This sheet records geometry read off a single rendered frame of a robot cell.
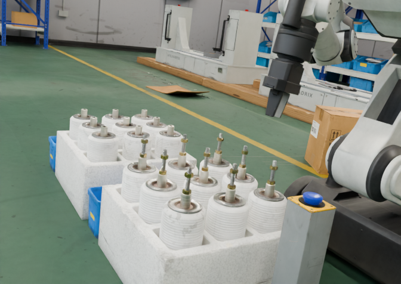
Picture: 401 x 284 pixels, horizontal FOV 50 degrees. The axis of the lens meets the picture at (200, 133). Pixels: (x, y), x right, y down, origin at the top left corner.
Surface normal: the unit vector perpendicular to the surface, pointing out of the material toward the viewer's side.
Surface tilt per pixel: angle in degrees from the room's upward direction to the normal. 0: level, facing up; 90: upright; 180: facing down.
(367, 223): 46
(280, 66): 81
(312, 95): 90
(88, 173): 90
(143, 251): 90
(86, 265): 0
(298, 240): 90
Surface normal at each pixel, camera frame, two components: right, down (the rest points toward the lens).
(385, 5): -0.64, 0.76
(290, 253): -0.85, 0.03
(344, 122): 0.06, 0.26
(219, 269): 0.51, 0.28
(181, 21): 0.54, -0.10
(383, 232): -0.51, -0.65
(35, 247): 0.13, -0.96
